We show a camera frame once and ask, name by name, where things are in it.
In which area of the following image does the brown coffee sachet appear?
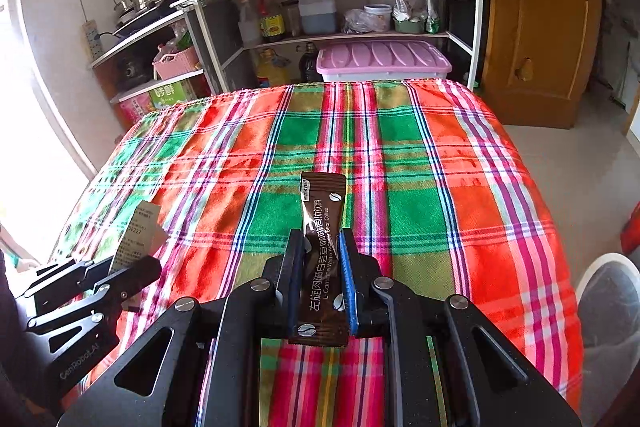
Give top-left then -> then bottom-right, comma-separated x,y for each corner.
291,171 -> 349,348

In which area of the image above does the beige barcode wrapper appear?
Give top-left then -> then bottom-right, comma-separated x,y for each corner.
108,202 -> 168,274

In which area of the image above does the white trash bin with liner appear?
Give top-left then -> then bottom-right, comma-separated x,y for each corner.
576,253 -> 639,426

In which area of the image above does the white metal kitchen shelf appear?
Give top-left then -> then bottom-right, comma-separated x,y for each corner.
89,0 -> 484,105

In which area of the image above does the colourful plaid tablecloth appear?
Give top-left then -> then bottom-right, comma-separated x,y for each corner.
56,79 -> 582,407

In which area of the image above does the pink woven basket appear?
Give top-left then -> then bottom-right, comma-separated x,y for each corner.
153,46 -> 200,80

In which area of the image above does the purple lid storage box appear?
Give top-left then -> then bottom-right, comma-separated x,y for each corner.
316,39 -> 452,81

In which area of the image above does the cooking oil bottle red cap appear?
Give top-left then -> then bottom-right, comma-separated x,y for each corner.
258,0 -> 286,42

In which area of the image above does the white plastic jug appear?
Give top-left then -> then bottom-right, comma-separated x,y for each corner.
298,0 -> 337,36

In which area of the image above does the wooden door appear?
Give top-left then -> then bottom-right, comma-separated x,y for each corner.
482,0 -> 602,129

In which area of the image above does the wall power strip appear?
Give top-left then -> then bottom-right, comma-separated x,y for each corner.
82,20 -> 103,61

